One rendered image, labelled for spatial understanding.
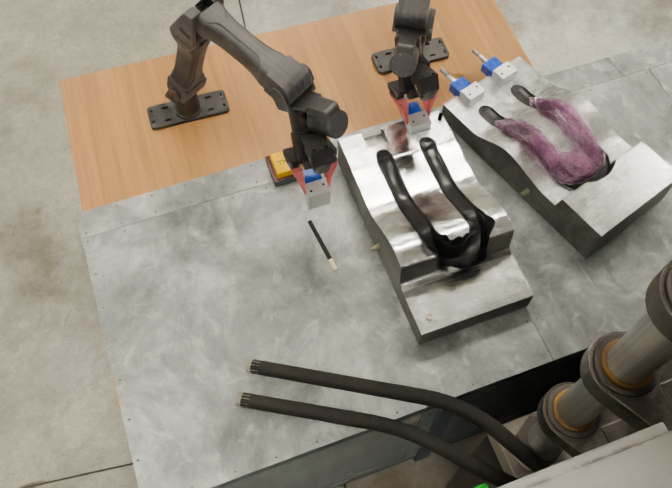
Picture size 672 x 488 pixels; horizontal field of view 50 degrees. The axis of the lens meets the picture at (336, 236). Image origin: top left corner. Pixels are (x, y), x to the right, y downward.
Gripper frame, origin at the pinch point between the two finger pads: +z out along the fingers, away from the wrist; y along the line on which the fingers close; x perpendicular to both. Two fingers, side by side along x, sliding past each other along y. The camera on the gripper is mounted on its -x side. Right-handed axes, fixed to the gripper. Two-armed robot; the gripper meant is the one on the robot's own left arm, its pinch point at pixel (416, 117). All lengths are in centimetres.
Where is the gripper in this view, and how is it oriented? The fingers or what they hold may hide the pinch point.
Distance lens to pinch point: 172.8
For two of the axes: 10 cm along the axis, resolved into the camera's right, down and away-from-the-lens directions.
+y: 9.4, -3.1, 1.5
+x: -3.0, -5.1, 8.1
